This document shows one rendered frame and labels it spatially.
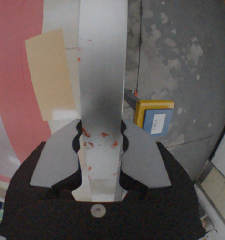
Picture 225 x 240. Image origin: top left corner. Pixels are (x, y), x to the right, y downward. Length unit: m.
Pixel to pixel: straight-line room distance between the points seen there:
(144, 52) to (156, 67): 0.22
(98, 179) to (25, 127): 0.13
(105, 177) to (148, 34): 1.40
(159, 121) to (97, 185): 0.28
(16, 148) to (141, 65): 1.32
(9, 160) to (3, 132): 0.07
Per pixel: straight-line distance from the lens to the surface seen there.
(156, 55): 1.47
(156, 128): 0.40
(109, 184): 0.18
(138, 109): 0.37
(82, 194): 0.29
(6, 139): 0.24
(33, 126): 0.19
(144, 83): 1.43
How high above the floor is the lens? 1.26
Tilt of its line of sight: 60 degrees down
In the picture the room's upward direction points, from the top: 156 degrees clockwise
